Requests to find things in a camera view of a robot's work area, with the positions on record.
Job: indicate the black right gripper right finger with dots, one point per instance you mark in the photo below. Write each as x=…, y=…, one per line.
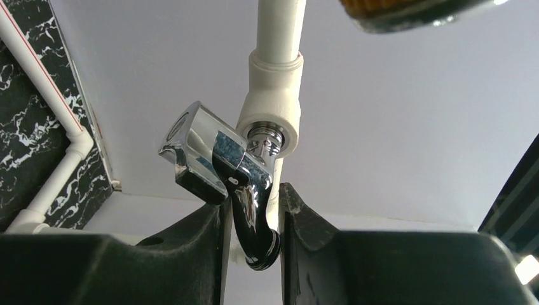
x=325, y=265

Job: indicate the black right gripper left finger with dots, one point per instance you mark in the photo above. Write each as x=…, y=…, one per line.
x=182, y=264

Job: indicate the chrome metal faucet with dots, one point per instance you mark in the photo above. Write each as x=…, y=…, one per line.
x=216, y=164

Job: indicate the orange plastic faucet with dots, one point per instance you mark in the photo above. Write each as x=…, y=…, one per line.
x=386, y=17

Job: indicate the white pvc pipe frame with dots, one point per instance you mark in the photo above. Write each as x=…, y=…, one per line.
x=275, y=72

